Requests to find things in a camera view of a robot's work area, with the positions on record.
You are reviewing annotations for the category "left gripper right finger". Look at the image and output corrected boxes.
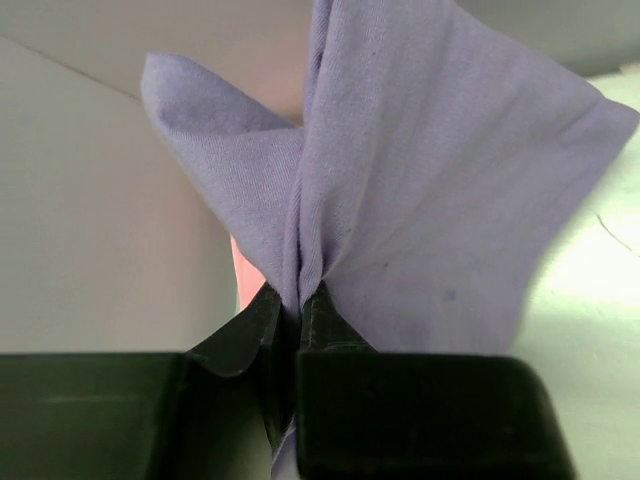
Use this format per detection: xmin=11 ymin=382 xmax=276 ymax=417
xmin=295 ymin=286 xmax=577 ymax=479

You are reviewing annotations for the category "pink t shirt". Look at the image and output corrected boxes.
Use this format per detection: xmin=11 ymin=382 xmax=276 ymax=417
xmin=231 ymin=238 xmax=265 ymax=310

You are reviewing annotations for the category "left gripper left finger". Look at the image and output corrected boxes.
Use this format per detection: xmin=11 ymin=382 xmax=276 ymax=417
xmin=1 ymin=286 xmax=293 ymax=479

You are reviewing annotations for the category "purple t shirt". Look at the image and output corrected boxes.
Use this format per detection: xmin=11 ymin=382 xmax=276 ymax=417
xmin=141 ymin=1 xmax=639 ymax=474

